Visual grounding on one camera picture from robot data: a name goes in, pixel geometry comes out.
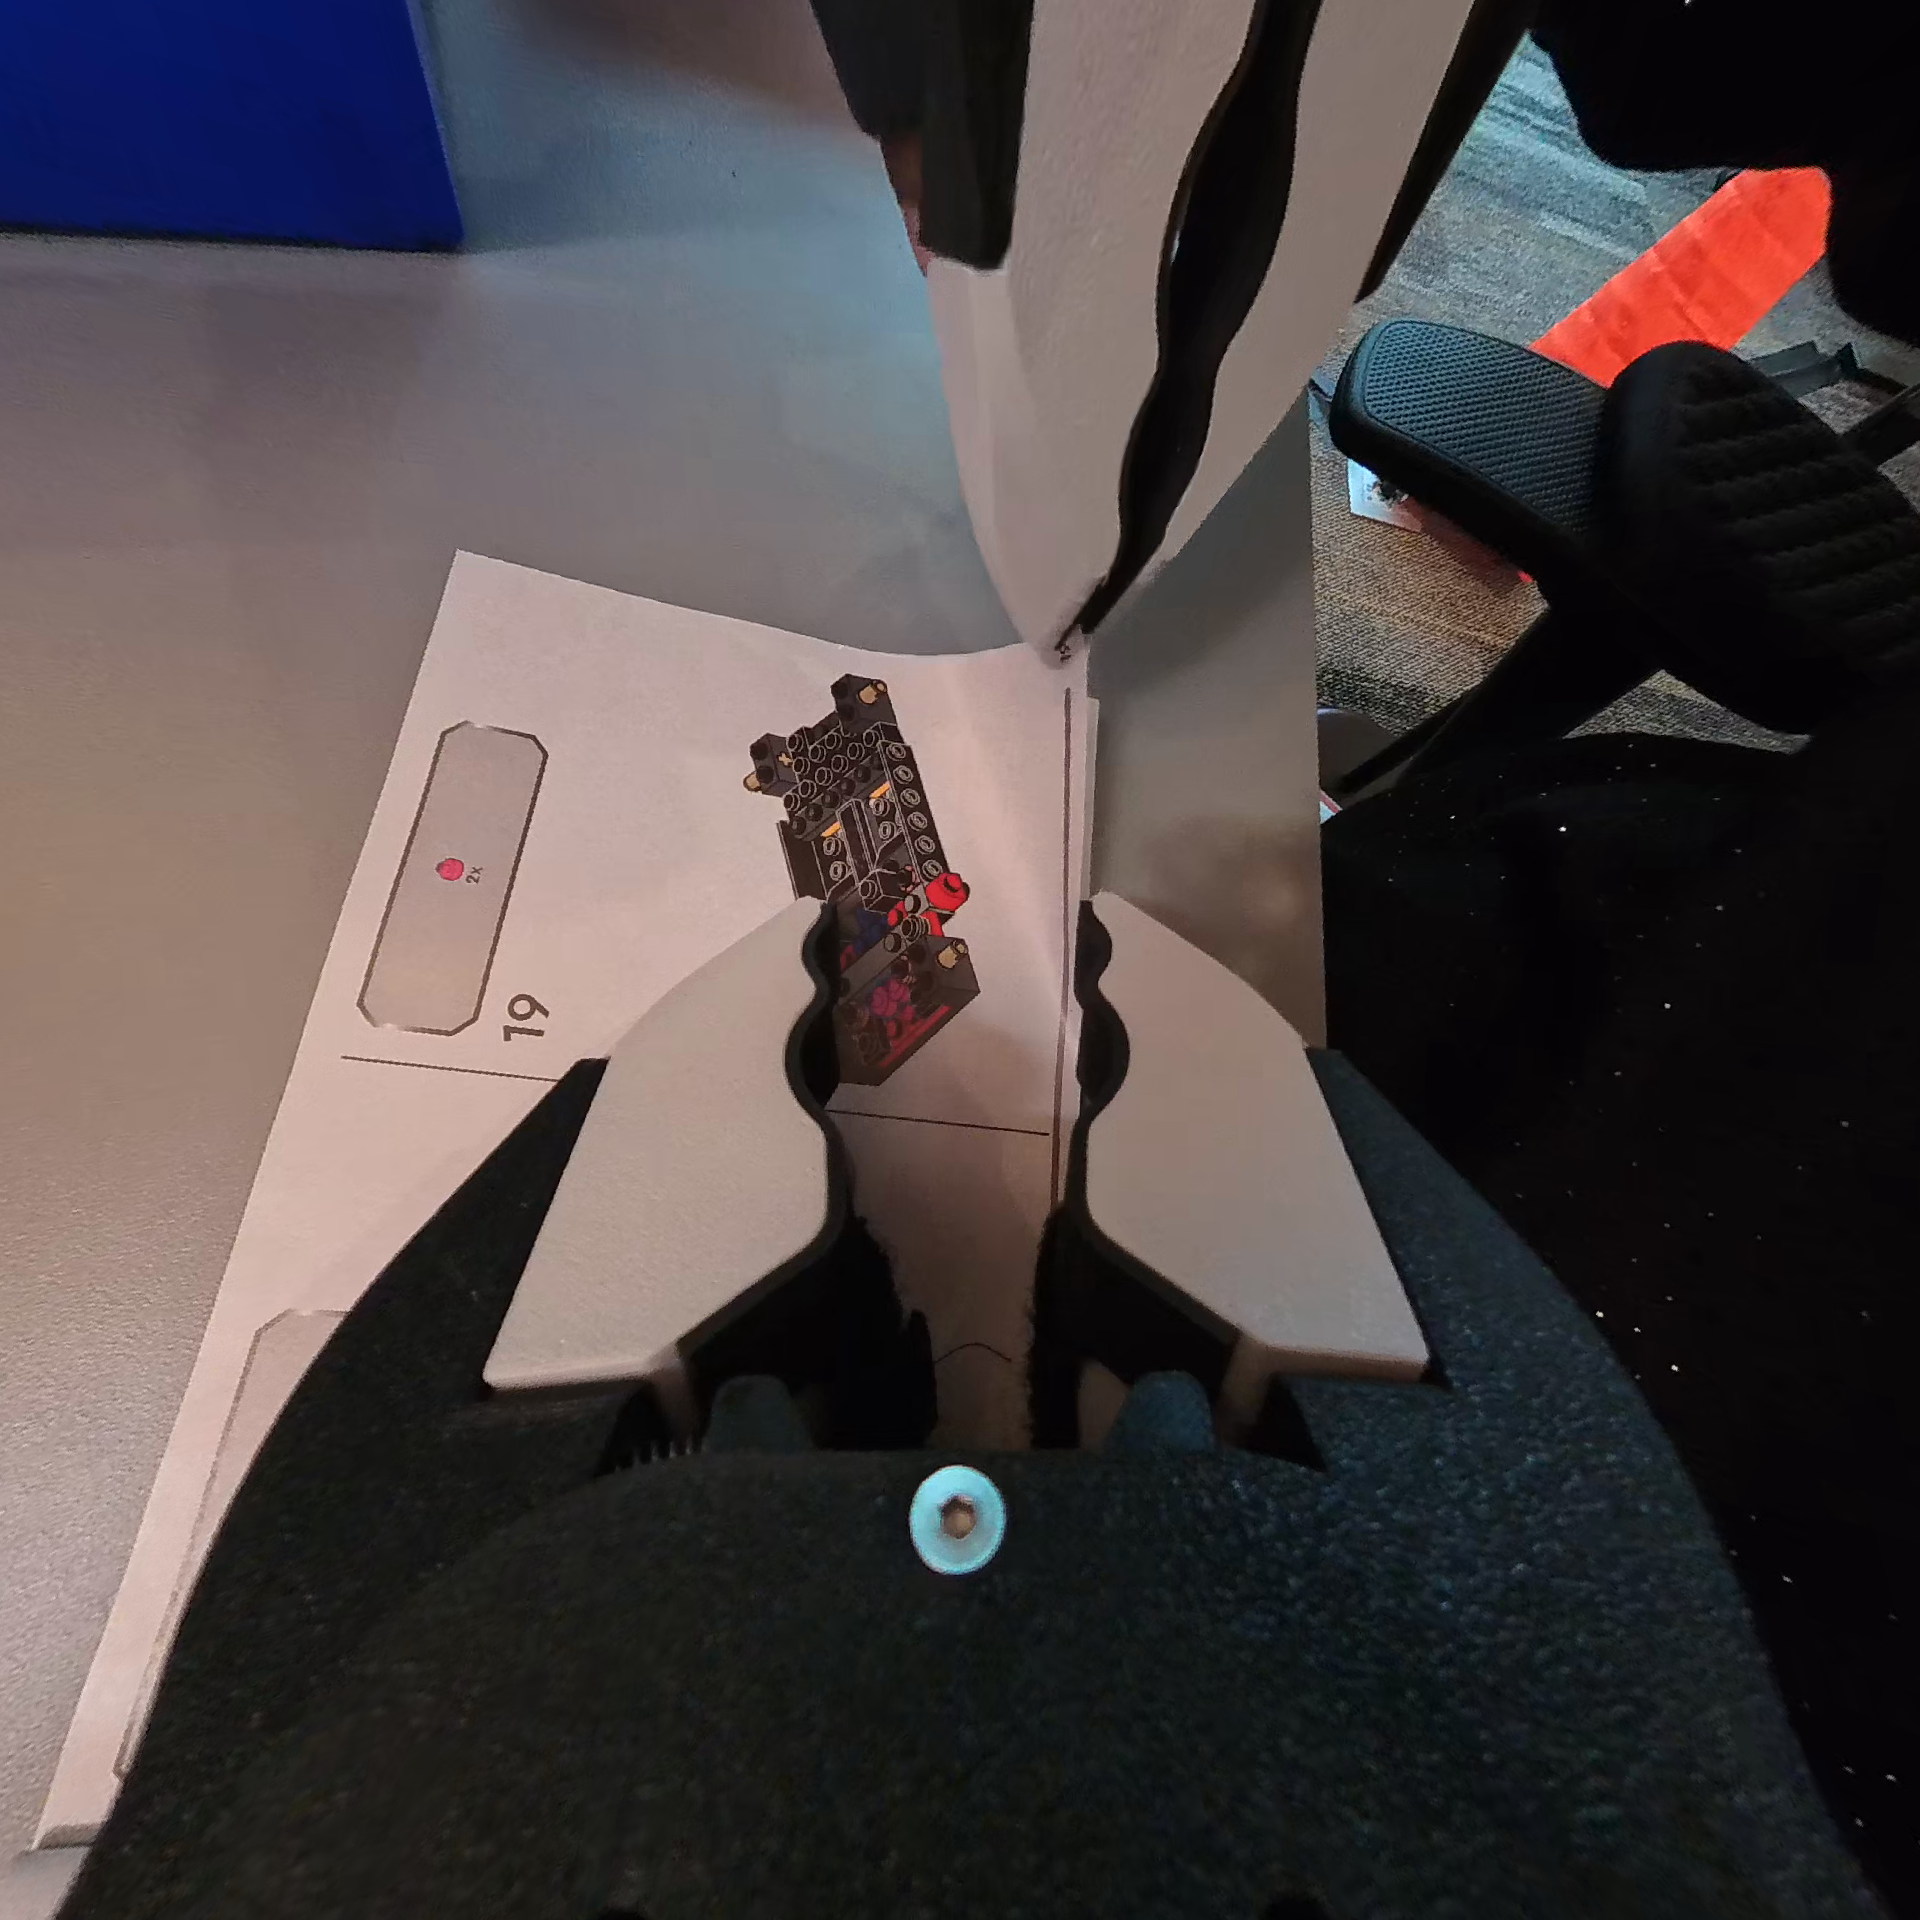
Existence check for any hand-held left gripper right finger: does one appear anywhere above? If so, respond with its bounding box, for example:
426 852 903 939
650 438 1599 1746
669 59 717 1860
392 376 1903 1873
1047 892 1433 1398

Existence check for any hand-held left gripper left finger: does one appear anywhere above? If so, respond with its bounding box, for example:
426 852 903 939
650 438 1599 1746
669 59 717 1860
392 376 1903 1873
482 897 860 1398

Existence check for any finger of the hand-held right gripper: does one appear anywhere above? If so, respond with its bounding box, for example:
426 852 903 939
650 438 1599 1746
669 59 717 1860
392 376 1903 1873
921 0 1263 655
1076 0 1487 636

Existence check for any white lego instruction booklet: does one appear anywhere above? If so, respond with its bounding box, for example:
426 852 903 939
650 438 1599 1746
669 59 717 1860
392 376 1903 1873
29 406 1325 1854

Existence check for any blue plastic bin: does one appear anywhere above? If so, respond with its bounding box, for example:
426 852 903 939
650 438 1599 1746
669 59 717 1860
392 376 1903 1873
0 0 463 255

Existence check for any black office chair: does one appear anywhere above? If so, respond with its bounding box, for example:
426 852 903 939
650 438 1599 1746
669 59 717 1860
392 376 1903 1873
1318 0 1920 798

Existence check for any orange red sheet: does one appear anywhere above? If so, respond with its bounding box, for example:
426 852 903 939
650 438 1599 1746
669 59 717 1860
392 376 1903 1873
1529 168 1836 377

